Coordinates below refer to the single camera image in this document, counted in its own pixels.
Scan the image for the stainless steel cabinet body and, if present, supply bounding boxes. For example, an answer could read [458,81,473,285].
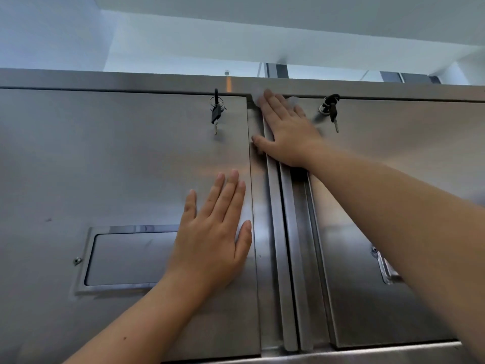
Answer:
[0,68,485,364]

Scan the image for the black-headed keys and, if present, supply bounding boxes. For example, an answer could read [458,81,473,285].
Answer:
[209,88,227,136]
[324,94,341,134]

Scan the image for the person's right forearm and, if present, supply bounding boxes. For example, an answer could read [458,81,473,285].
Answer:
[303,142,485,364]

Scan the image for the stainless steel cabinet door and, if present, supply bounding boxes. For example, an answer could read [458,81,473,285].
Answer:
[0,88,300,362]
[278,97,485,351]

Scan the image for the dark window frame post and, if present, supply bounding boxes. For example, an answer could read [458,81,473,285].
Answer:
[259,62,289,78]
[380,71,442,85]

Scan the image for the white wet wipe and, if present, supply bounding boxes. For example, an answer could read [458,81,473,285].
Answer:
[254,86,304,110]

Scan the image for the chrome label holder frame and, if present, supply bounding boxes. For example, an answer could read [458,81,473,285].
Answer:
[72,224,181,296]
[370,244,404,286]

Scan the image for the person's right hand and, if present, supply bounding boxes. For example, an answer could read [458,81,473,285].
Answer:
[250,88,331,170]

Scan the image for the person's left hand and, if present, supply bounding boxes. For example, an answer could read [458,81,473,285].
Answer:
[164,170,254,297]

